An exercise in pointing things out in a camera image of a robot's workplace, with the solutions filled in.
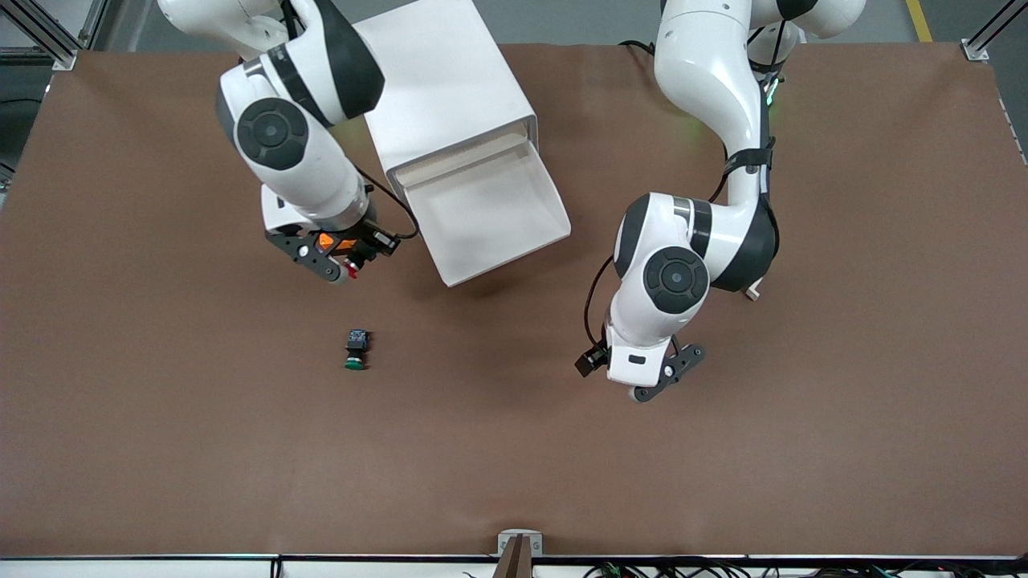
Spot grey metal bracket plate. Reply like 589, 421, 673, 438
498, 530, 544, 556

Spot aluminium frame profile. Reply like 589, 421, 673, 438
0, 0, 109, 71
960, 0, 1028, 62

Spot dark tapered bar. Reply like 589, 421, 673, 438
492, 535, 536, 578

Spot black left camera cable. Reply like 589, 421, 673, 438
582, 255, 615, 350

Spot green push button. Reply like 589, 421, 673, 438
344, 328, 372, 372

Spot tangled black floor cables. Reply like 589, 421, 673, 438
462, 558, 1028, 578

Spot black right camera cable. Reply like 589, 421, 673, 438
353, 165, 421, 242

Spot black camera cable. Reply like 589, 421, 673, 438
582, 255, 615, 350
353, 165, 421, 242

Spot brown table cover sheet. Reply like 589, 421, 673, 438
0, 40, 1028, 559

